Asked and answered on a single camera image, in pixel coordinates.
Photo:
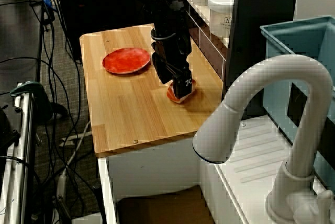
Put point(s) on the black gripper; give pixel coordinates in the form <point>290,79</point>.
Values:
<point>172,51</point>

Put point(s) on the toy salmon nigiri sushi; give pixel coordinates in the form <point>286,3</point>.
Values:
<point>171,95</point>

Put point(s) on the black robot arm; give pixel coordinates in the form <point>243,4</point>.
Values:
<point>159,9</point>

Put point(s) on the red round plate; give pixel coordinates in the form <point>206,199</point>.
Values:
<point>125,60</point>

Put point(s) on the dark tiled backsplash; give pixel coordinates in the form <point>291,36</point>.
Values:
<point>209,48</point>

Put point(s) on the white toy kitchen cabinet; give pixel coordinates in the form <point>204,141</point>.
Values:
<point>146,163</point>

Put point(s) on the black vertical panel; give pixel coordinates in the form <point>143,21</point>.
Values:
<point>264,38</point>

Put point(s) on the white toy sink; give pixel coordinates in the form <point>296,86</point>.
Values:
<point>261,150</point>

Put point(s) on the pale plastic kitchen faucet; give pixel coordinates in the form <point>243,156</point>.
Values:
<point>288,72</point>

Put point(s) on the teal plastic bin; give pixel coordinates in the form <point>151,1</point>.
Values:
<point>295,51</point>

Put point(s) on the green clamp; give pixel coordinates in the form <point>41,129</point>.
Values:
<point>39,98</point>

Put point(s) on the aluminium frame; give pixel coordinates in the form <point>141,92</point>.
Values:
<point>22,156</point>

